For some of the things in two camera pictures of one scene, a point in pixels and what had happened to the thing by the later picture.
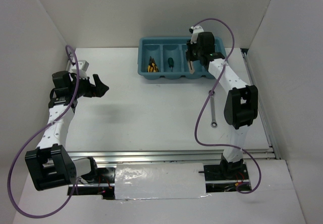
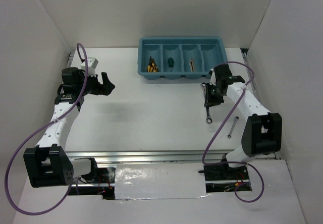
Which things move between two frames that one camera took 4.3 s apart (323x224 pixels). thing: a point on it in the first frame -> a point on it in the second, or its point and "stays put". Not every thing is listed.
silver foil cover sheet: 160,181 stays put
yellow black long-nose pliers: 152,67 stays put
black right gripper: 190,46 -> 210,101
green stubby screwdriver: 171,63 stays put
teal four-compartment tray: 165,58 stays put
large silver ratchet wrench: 213,123 -> 208,119
